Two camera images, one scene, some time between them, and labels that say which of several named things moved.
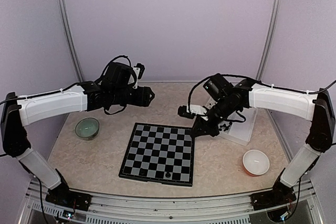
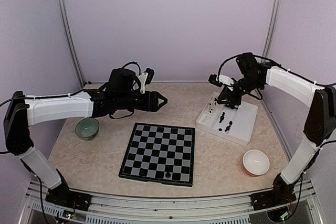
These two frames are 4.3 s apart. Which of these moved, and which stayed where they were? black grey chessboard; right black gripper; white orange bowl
Moved: right black gripper
Stayed: white orange bowl; black grey chessboard
